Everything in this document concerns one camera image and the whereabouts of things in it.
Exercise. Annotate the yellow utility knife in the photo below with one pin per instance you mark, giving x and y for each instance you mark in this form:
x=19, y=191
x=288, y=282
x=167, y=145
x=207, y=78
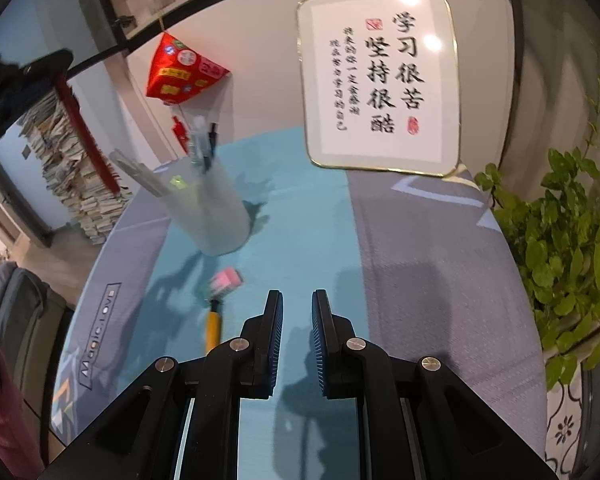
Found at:
x=212, y=335

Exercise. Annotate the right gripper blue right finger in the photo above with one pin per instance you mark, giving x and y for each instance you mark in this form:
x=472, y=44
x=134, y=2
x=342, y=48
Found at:
x=330, y=335

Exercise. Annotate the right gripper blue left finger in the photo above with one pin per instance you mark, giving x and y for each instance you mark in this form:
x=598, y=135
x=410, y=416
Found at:
x=264, y=333

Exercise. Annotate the translucent pen holder cup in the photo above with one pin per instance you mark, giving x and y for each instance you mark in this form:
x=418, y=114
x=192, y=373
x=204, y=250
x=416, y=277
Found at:
x=205, y=206

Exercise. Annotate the red pyramid hanging ornament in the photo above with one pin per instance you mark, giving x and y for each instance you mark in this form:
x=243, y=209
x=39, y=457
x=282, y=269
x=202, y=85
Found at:
x=177, y=73

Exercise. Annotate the tall stack of papers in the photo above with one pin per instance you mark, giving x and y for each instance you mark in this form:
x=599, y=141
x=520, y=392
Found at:
x=68, y=172

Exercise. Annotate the pink eraser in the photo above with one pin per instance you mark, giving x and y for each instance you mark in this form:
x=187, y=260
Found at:
x=224, y=282

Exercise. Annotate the framed calligraphy sign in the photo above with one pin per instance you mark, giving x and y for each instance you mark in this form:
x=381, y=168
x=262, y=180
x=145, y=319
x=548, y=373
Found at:
x=380, y=84

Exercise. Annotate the green potted plant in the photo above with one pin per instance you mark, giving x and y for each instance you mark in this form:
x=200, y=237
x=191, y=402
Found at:
x=555, y=242

